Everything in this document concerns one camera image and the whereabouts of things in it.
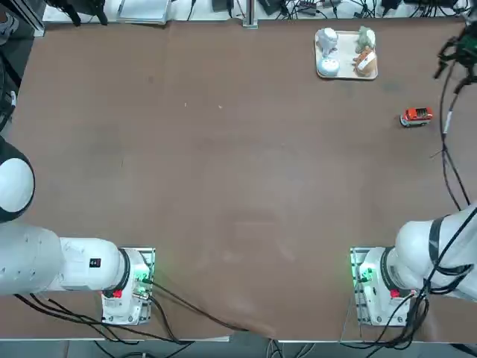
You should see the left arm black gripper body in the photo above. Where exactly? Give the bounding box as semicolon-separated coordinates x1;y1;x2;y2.
46;0;107;9

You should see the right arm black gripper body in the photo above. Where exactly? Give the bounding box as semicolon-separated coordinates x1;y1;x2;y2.
455;25;477;70

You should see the orange-and-blue toy bus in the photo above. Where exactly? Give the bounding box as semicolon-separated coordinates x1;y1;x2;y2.
399;107;435;129

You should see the grey laptop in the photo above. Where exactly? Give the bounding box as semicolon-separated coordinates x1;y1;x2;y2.
116;0;171;26

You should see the grey white shoe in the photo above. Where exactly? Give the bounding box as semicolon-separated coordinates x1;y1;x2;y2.
0;10;19;46

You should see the brown toy with white label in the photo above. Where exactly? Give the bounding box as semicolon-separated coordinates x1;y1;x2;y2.
352;48;377;78

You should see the green grey plush toy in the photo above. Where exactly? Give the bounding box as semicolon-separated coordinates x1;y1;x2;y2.
353;25;376;55

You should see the beige plastic tray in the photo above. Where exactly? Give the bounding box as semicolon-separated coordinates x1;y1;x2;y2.
315;28;379;80

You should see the grey white plush toy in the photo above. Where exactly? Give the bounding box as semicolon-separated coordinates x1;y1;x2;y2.
316;28;339;57

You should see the black electronic box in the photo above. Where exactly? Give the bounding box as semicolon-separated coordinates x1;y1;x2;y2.
259;0;288;16

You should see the long black arm cable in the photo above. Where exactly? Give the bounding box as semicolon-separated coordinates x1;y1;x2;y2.
439;69;463;210

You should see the black cable with white tag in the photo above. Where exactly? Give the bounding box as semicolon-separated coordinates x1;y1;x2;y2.
441;84;473;209

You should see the aluminium frame rail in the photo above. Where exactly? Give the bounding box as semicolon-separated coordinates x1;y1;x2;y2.
7;0;46;38

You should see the aluminium post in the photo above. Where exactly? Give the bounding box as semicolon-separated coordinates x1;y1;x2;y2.
242;0;259;29

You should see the black base cable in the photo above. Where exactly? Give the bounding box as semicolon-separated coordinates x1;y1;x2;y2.
341;290;477;351
147;290;182;343
148;281;250;333

